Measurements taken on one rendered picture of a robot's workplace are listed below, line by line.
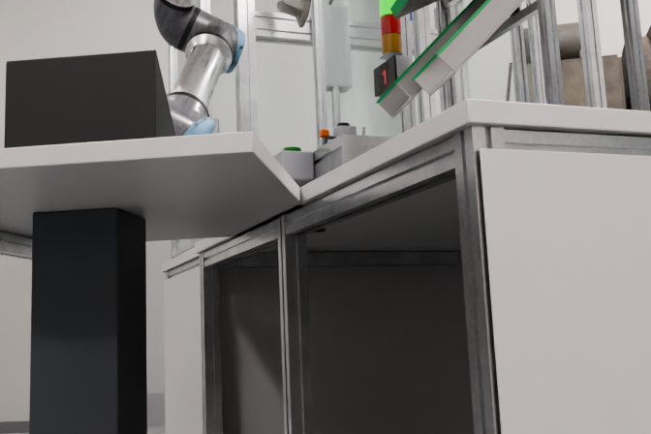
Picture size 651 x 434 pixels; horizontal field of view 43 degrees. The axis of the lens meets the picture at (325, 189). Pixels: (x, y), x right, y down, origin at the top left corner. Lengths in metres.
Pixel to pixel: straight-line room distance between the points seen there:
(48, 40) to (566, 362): 6.03
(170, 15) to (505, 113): 1.21
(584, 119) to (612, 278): 0.20
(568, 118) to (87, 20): 5.83
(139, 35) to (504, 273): 5.68
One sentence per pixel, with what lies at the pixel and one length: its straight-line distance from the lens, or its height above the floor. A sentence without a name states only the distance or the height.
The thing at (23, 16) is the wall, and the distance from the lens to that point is 6.94.
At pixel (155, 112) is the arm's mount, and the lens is 1.50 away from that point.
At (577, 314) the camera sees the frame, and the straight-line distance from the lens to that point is 1.06.
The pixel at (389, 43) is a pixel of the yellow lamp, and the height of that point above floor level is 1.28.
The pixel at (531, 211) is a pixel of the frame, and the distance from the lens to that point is 1.03.
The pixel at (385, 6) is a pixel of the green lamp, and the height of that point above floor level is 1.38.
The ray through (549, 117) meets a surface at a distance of 1.07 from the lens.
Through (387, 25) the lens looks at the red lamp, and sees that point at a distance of 2.09.
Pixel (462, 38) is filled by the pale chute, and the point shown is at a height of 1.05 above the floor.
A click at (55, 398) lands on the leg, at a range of 1.56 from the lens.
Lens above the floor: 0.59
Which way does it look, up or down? 10 degrees up
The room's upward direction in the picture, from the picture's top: 3 degrees counter-clockwise
